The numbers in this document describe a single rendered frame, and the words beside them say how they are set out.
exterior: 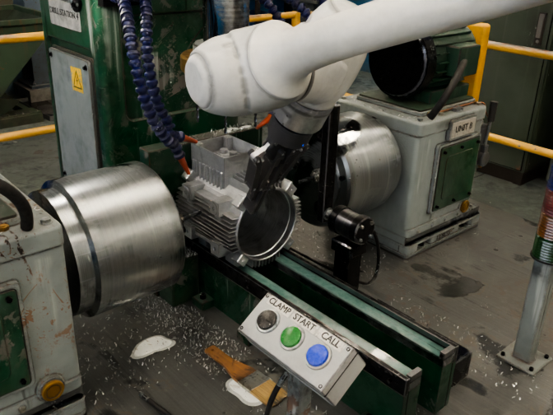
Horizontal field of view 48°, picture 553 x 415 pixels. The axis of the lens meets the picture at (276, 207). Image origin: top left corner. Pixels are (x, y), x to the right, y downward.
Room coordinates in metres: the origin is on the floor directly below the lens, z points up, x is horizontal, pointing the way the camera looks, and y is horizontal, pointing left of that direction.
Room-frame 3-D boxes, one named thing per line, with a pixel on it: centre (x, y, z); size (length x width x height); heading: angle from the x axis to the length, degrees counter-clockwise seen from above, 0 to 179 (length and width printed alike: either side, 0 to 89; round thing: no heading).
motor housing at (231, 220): (1.20, 0.08, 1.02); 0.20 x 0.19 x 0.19; 41
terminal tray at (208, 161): (1.23, 0.11, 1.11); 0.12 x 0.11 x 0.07; 41
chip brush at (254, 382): (0.92, 0.05, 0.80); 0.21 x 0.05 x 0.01; 45
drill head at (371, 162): (1.42, -0.16, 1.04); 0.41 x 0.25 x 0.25; 132
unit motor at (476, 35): (1.60, -0.41, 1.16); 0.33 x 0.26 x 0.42; 132
